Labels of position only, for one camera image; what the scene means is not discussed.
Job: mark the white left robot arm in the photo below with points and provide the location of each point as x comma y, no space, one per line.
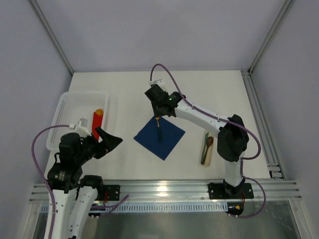
71,194

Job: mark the blue paper napkin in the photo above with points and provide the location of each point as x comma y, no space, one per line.
148,137

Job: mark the teal plastic knife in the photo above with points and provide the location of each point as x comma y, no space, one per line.
206,135

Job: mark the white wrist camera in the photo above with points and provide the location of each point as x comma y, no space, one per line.
159,82
80,128

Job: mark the red bottle orange cap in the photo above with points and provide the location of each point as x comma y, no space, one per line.
97,122

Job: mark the brown wooden spoon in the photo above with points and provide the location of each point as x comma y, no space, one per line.
209,142

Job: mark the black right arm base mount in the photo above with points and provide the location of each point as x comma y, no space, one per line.
219,191

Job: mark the aluminium frame post left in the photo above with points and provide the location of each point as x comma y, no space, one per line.
51,35

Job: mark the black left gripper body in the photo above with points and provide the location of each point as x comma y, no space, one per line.
100,145

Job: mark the aluminium side rail right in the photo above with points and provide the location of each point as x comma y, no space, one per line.
269,150

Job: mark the aluminium frame post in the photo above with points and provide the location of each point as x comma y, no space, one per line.
271,33
51,35

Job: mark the gold fork green handle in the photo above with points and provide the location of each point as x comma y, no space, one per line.
159,129

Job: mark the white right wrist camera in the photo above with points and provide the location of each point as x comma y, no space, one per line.
159,82

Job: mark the aluminium frame post right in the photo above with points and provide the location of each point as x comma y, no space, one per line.
271,33

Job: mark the white slotted cable duct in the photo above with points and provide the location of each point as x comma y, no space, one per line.
181,207

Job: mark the beige cutlery tray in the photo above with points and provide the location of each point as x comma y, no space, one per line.
209,154

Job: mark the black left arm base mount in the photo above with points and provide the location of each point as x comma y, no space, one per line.
109,193

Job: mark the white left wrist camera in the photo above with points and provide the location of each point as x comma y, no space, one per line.
80,128

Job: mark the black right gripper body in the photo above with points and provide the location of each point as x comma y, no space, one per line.
157,109

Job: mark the white plastic basket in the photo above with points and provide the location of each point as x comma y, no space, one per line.
74,106

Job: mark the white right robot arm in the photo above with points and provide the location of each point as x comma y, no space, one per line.
232,139

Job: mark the aluminium table edge rail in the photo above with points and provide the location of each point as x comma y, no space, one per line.
160,191

